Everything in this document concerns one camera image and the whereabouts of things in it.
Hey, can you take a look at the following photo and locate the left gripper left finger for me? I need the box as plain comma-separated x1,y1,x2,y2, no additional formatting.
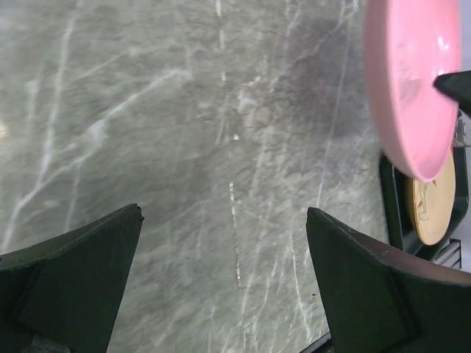
1,204,144,352

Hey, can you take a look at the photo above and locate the black base frame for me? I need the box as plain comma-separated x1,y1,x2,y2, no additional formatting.
300,332,335,353

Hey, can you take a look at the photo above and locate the peach plate with bird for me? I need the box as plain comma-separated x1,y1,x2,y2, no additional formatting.
405,149,456,246

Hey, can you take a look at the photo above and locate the pink plate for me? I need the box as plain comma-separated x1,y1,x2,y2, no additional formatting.
364,0,461,182

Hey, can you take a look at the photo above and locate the black plastic tray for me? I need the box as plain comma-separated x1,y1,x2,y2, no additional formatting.
379,147,469,262

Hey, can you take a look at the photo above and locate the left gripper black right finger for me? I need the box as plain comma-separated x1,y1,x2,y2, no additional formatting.
306,207,470,352

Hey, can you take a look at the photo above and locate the aluminium rail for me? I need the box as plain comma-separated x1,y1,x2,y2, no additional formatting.
433,239,461,270

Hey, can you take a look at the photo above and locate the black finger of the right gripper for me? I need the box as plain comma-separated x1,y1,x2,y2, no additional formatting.
433,71,471,113

